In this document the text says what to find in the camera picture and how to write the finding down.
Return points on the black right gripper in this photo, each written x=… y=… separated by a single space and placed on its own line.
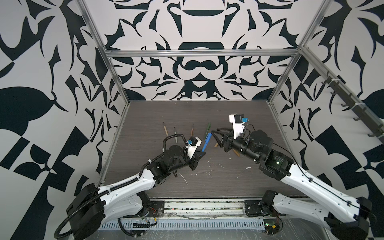
x=229 y=141

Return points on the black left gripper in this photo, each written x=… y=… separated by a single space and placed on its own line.
x=194 y=160

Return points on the blue pen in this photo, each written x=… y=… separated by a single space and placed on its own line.
x=207 y=140

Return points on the dark green pen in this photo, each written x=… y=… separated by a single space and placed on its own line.
x=207 y=130

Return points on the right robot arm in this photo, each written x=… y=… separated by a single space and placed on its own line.
x=346 y=217

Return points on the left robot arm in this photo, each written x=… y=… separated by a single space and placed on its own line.
x=95 y=206

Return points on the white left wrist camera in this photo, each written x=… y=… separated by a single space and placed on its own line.
x=192 y=145

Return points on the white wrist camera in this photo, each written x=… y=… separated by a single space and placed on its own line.
x=192 y=145
x=238 y=121

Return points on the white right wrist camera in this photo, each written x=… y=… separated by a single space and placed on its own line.
x=238 y=121

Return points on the perforated cable tray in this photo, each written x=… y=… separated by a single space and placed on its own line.
x=204 y=224

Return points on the metal hook rail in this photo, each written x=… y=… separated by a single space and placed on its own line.
x=353 y=103

